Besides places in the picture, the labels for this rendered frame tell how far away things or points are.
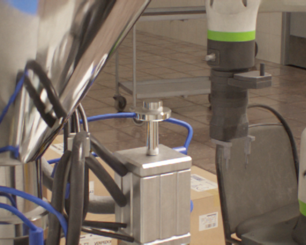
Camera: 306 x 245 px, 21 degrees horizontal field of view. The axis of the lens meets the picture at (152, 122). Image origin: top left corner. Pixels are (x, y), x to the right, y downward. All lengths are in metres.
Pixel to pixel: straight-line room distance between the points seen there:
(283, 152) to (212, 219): 0.82
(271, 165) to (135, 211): 2.28
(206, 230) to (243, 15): 2.21
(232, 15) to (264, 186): 1.41
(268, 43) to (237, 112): 7.63
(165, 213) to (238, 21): 0.95
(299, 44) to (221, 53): 7.37
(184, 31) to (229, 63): 9.04
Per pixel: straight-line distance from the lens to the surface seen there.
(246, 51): 1.59
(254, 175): 2.87
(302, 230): 1.80
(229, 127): 1.63
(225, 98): 1.61
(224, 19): 1.58
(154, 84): 6.91
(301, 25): 8.91
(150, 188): 0.65
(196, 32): 10.38
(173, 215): 0.67
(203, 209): 3.65
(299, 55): 8.97
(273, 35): 9.18
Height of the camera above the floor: 1.60
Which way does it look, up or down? 14 degrees down
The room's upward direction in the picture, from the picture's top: straight up
